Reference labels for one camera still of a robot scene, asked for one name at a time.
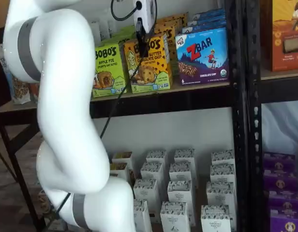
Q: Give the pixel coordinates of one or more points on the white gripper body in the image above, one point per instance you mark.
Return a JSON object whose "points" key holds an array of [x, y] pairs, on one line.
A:
{"points": [[145, 14]]}

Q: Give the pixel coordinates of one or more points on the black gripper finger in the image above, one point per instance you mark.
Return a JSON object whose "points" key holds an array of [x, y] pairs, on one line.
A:
{"points": [[141, 46], [148, 37]]}

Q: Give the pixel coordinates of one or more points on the orange Bobo's peanut butter box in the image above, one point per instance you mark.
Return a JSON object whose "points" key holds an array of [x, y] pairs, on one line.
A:
{"points": [[173, 19], [149, 70], [169, 31]]}

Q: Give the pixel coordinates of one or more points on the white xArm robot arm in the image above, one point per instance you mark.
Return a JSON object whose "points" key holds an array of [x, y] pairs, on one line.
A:
{"points": [[66, 108]]}

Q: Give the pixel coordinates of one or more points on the green Bobo's apple pie box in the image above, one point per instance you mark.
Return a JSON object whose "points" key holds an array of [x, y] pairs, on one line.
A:
{"points": [[126, 30], [108, 70], [120, 38]]}

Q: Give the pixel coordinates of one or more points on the wooden shelf board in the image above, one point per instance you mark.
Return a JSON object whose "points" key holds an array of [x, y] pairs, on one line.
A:
{"points": [[284, 74], [176, 87]]}

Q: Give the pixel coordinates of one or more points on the blue Zbar snack box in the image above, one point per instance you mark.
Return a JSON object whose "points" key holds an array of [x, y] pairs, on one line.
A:
{"points": [[208, 16], [202, 58], [209, 11]]}

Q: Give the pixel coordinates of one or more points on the yellow label granola box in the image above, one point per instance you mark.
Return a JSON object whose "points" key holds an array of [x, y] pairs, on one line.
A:
{"points": [[122, 158], [118, 169]]}

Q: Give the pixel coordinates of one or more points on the large orange cereal box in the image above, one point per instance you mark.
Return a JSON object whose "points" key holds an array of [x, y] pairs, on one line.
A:
{"points": [[289, 36]]}

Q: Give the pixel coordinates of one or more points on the purple snack box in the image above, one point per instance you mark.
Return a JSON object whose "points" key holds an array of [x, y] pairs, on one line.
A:
{"points": [[279, 161], [279, 180], [287, 221], [285, 201]]}

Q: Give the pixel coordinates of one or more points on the white granola bag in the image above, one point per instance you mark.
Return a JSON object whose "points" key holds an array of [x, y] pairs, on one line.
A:
{"points": [[106, 30], [4, 64]]}

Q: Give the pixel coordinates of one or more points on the white patterned carton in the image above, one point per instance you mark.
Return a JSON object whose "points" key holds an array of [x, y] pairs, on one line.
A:
{"points": [[155, 157], [180, 172], [180, 192], [220, 193], [175, 217], [184, 156], [145, 189], [141, 216], [215, 219], [222, 158], [222, 174], [151, 171]]}

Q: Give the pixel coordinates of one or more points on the granola bag with orange label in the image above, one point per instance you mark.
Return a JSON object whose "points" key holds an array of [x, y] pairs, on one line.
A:
{"points": [[24, 90]]}

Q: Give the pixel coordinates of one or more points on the white patterned small boxes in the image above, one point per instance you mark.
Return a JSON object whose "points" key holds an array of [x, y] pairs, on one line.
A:
{"points": [[202, 169]]}

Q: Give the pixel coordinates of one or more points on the white plastic sheet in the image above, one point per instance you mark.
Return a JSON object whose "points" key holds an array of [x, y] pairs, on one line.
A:
{"points": [[282, 128]]}

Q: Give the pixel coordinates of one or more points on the black metal shelf frame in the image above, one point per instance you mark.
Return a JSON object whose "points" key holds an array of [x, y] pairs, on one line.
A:
{"points": [[163, 106], [282, 91]]}

